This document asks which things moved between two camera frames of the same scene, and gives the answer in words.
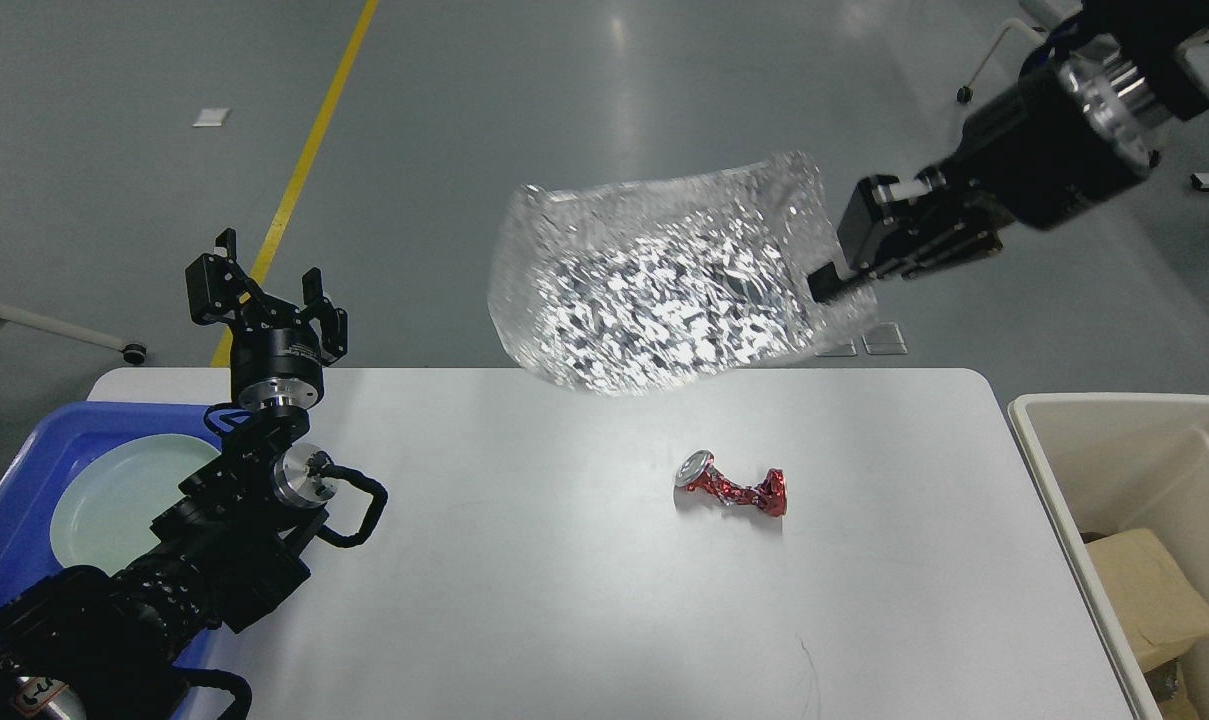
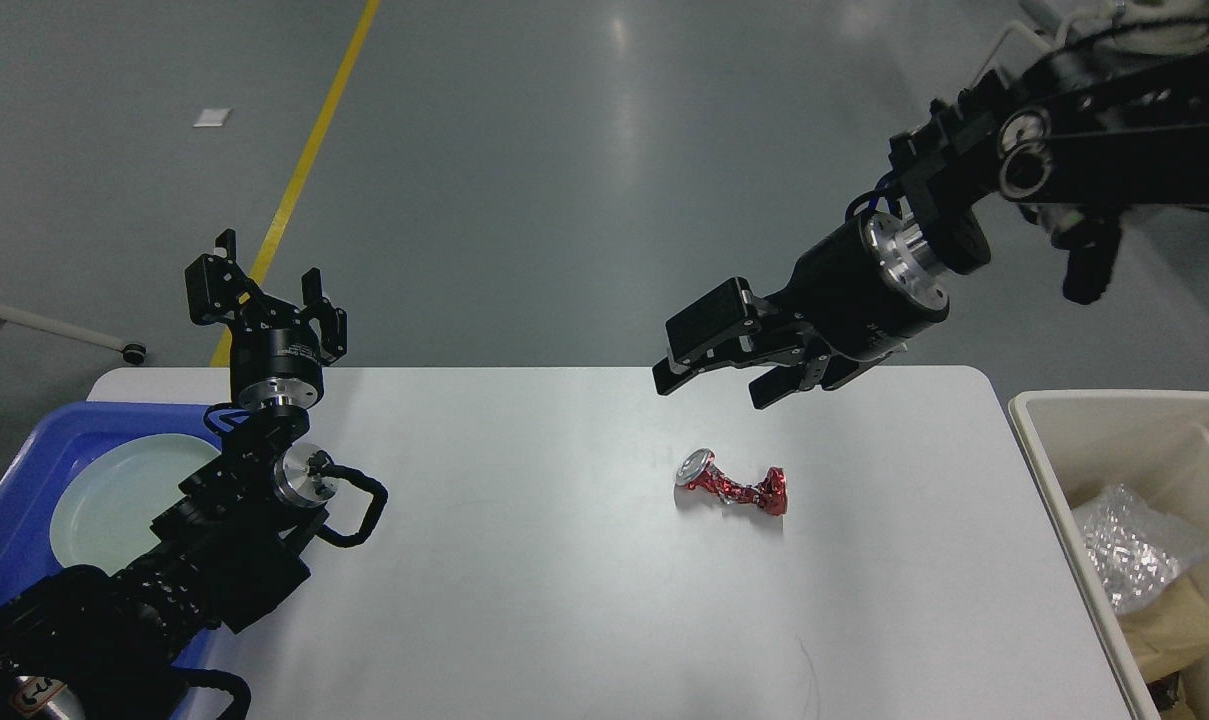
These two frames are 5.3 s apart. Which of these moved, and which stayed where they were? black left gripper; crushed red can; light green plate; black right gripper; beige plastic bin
Moved: black right gripper
Stayed: crushed red can; light green plate; beige plastic bin; black left gripper
